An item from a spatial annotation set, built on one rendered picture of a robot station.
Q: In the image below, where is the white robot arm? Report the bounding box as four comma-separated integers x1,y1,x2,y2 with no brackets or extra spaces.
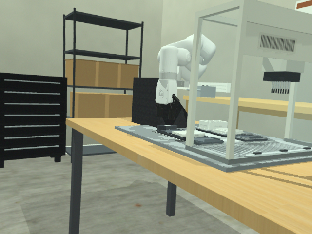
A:
157,35,194,88

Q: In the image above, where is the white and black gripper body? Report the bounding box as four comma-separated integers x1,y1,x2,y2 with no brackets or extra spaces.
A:
156,79,177,104

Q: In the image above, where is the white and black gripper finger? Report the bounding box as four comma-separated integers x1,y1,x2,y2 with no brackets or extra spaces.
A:
168,94,179,120
156,103,164,117

